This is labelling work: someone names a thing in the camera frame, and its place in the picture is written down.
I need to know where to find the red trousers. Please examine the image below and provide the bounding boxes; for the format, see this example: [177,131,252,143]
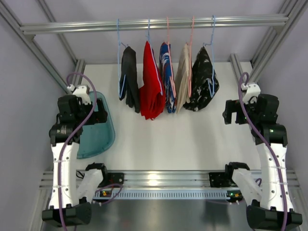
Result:
[139,42,166,120]

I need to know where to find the light blue hanger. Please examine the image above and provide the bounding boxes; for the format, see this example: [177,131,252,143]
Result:
[116,18,127,100]
[203,15,216,99]
[146,19,163,96]

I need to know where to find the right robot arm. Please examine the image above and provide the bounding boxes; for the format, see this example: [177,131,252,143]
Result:
[223,94,303,231]

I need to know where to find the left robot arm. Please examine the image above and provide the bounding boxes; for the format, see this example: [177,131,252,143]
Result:
[41,95,108,229]

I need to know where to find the black white patterned trousers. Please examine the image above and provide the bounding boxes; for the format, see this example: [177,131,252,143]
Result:
[183,47,219,112]

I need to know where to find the pink hanger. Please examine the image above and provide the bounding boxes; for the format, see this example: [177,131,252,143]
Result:
[188,16,195,98]
[167,17,176,98]

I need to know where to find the beige trousers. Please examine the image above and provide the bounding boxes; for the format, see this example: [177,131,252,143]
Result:
[175,43,190,113]

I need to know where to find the blue patterned trousers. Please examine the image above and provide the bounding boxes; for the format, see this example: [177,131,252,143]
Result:
[159,42,177,113]

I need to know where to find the teal plastic basket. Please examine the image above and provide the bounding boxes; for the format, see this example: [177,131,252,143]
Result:
[77,92,116,159]

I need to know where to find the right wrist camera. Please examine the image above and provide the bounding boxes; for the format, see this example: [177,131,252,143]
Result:
[241,82,261,104]

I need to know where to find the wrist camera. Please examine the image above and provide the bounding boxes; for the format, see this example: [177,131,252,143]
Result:
[241,82,261,104]
[67,84,92,105]

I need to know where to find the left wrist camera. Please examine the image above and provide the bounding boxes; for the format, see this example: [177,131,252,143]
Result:
[67,84,92,105]

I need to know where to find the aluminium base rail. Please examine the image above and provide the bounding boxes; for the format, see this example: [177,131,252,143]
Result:
[39,169,300,200]

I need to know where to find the aluminium hanging rail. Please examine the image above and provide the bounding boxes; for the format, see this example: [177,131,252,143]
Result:
[20,14,289,35]

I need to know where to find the right aluminium frame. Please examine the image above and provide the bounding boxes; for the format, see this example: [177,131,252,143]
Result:
[230,0,308,84]

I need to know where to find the aluminium frame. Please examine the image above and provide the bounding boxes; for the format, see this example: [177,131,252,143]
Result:
[230,0,308,84]
[0,0,79,92]

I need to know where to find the left aluminium frame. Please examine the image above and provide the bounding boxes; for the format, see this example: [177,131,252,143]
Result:
[0,0,79,92]

